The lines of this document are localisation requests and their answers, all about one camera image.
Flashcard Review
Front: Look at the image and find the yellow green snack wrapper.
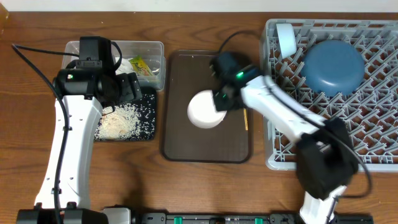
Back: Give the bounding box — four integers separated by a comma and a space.
128, 55, 154, 77

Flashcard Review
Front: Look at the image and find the white bowl with food residue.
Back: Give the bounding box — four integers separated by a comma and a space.
187, 90, 226, 129

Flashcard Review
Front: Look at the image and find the wooden chopstick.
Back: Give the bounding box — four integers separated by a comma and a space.
243, 109, 249, 131

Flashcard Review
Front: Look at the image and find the light blue small bowl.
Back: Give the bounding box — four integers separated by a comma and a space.
276, 24, 297, 59

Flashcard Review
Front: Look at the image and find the dark blue plate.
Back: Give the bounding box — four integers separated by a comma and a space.
300, 40, 365, 97

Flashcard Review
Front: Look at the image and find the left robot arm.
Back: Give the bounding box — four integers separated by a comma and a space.
12, 36, 142, 223

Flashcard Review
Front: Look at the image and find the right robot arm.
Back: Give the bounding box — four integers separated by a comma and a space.
210, 52, 358, 223

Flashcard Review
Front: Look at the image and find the spilled rice food waste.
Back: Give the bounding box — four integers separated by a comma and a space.
94, 93, 156, 141

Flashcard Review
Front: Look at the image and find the clear plastic waste bin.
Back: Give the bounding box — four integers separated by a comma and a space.
62, 40, 166, 91

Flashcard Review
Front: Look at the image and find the grey dishwasher rack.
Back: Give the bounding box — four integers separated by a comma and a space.
260, 19, 397, 172

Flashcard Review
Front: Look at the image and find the black rectangular tray bin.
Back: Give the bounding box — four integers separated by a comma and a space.
93, 86, 157, 142

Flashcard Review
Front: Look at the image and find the dark brown serving tray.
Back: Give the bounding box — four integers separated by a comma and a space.
160, 50, 253, 164

